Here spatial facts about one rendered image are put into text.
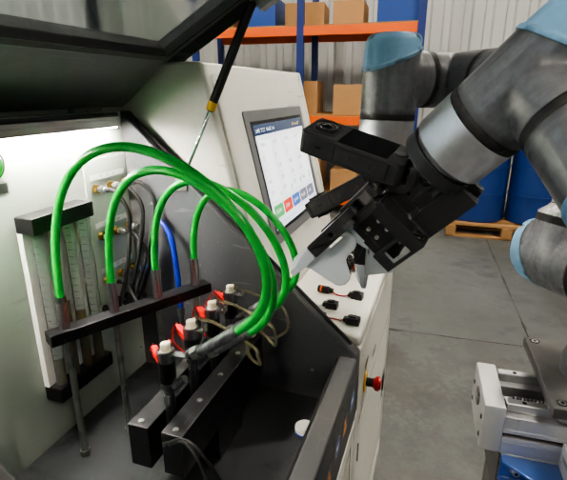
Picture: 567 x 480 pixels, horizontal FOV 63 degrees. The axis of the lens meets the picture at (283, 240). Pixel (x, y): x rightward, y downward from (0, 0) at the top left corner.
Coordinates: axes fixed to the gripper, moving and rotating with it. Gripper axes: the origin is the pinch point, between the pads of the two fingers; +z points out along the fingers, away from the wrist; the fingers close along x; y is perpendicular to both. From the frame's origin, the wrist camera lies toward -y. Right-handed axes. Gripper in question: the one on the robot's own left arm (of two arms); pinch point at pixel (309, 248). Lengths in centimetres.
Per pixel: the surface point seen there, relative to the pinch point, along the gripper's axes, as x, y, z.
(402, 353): 162, 91, 150
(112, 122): 20, -45, 32
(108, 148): -0.7, -29.7, 13.3
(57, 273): -7.8, -25.2, 36.7
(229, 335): -3.3, 1.4, 20.3
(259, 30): 459, -209, 223
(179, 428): -10.8, 6.7, 36.8
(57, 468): -21, -2, 64
